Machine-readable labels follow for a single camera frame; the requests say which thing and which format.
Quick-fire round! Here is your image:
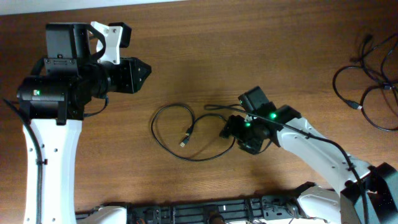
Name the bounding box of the black HDMI cable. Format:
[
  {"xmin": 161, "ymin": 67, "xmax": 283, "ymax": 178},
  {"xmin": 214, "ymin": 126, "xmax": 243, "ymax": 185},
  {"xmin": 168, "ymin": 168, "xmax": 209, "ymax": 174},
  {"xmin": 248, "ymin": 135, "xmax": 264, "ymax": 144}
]
[{"xmin": 150, "ymin": 103, "xmax": 236, "ymax": 162}]

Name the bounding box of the black USB3 cable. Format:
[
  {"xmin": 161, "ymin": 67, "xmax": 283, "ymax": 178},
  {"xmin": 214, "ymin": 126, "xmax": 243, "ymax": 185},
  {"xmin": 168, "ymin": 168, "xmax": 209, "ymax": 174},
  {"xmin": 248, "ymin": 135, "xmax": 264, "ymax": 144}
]
[{"xmin": 331, "ymin": 65, "xmax": 398, "ymax": 132}]

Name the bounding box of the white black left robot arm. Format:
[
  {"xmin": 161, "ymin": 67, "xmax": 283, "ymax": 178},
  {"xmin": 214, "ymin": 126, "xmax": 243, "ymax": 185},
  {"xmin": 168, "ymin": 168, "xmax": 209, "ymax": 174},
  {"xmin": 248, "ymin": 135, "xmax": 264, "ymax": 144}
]
[{"xmin": 17, "ymin": 22, "xmax": 151, "ymax": 223}]

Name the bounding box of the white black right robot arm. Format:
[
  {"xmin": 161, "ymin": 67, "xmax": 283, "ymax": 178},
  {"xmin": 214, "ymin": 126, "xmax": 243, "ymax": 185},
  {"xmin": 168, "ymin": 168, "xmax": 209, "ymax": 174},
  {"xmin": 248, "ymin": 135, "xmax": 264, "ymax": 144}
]
[{"xmin": 220, "ymin": 86, "xmax": 397, "ymax": 223}]

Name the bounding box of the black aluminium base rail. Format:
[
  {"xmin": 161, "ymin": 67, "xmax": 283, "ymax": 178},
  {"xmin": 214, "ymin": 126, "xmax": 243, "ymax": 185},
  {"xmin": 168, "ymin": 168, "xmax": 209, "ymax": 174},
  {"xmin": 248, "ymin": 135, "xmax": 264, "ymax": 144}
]
[{"xmin": 76, "ymin": 182, "xmax": 315, "ymax": 224}]

